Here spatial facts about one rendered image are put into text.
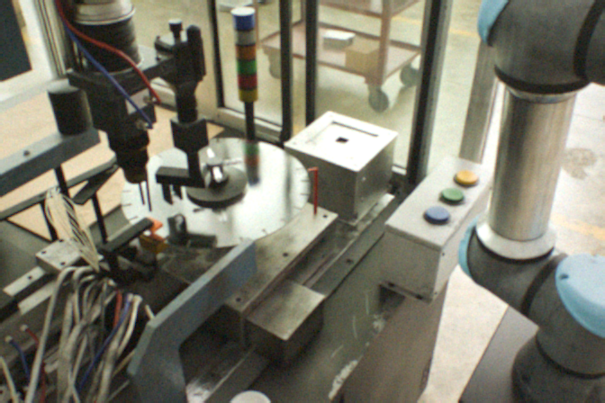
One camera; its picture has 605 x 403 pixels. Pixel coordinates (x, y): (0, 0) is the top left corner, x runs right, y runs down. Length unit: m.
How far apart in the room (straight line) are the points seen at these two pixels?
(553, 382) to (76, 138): 0.86
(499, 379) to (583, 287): 0.24
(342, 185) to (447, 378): 0.94
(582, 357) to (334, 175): 0.57
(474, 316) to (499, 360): 1.11
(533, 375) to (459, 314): 1.18
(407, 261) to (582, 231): 1.67
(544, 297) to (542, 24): 0.41
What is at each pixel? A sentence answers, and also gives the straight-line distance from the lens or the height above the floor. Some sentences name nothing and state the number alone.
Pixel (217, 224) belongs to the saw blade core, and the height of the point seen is 0.95.
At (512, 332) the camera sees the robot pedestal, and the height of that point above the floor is 0.75.
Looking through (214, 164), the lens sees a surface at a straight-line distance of 1.02.
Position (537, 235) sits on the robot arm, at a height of 1.01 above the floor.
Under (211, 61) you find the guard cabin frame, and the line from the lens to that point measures 1.59.
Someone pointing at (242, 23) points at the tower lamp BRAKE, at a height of 1.14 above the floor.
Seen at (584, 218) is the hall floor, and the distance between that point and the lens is 2.77.
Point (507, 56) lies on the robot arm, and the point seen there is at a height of 1.28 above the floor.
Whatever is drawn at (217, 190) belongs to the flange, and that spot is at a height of 0.96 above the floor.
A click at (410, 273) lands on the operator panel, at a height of 0.81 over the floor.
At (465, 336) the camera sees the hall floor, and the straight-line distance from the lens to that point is 2.11.
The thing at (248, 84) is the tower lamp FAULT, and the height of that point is 1.01.
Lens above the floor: 1.55
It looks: 37 degrees down
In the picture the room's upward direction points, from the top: straight up
